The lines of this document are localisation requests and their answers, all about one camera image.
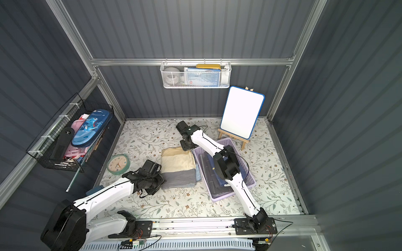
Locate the navy blue pillowcase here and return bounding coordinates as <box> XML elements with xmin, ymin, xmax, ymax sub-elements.
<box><xmin>214</xmin><ymin>171</ymin><xmax>228</xmax><ymax>187</ymax></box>

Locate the pink pouch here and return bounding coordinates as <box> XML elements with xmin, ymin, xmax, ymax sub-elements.
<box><xmin>64</xmin><ymin>114</ymin><xmax>90</xmax><ymax>161</ymax></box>

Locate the yellow box in basket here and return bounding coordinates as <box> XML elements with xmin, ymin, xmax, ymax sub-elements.
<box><xmin>196</xmin><ymin>64</ymin><xmax>222</xmax><ymax>70</ymax></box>

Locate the blue shark pencil case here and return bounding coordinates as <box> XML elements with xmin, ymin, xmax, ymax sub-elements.
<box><xmin>71</xmin><ymin>109</ymin><xmax>113</xmax><ymax>147</ymax></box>

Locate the black handle tool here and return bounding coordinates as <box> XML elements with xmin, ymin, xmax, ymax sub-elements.
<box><xmin>50</xmin><ymin>127</ymin><xmax>75</xmax><ymax>162</ymax></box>

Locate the blue white packet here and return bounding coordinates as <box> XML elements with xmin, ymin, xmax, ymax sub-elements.
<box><xmin>184</xmin><ymin>68</ymin><xmax>221</xmax><ymax>87</ymax></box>

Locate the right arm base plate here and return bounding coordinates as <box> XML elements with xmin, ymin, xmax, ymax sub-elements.
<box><xmin>232</xmin><ymin>217</ymin><xmax>278</xmax><ymax>236</ymax></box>

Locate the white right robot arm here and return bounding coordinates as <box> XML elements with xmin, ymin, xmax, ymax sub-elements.
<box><xmin>176</xmin><ymin>121</ymin><xmax>269</xmax><ymax>233</ymax></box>

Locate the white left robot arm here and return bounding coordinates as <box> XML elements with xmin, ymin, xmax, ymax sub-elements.
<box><xmin>40</xmin><ymin>160</ymin><xmax>165</xmax><ymax>251</ymax></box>

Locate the blue framed whiteboard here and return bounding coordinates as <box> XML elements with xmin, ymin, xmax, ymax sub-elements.
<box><xmin>219</xmin><ymin>85</ymin><xmax>266</xmax><ymax>140</ymax></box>

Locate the white tape roll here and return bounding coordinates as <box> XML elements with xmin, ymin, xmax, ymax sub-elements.
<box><xmin>162</xmin><ymin>67</ymin><xmax>181</xmax><ymax>85</ymax></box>

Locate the black wire wall basket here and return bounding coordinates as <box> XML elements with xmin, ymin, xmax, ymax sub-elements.
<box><xmin>26</xmin><ymin>95</ymin><xmax>114</xmax><ymax>172</ymax></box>

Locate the green round clock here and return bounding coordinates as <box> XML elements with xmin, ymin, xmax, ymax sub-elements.
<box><xmin>106</xmin><ymin>154</ymin><xmax>130</xmax><ymax>176</ymax></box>

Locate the beige grey pillowcase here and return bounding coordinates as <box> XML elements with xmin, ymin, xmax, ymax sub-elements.
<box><xmin>161</xmin><ymin>147</ymin><xmax>201</xmax><ymax>190</ymax></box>

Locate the dark grey checked pillowcase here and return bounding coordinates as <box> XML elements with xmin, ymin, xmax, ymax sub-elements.
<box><xmin>199</xmin><ymin>152</ymin><xmax>233</xmax><ymax>200</ymax></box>

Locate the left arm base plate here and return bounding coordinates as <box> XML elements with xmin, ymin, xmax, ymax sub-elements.
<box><xmin>125</xmin><ymin>221</ymin><xmax>153</xmax><ymax>238</ymax></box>

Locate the white wire wall basket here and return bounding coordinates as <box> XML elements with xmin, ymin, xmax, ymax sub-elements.
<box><xmin>160</xmin><ymin>62</ymin><xmax>232</xmax><ymax>89</ymax></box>

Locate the purple plastic basket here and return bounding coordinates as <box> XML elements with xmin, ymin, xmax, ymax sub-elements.
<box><xmin>193</xmin><ymin>138</ymin><xmax>256</xmax><ymax>202</ymax></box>

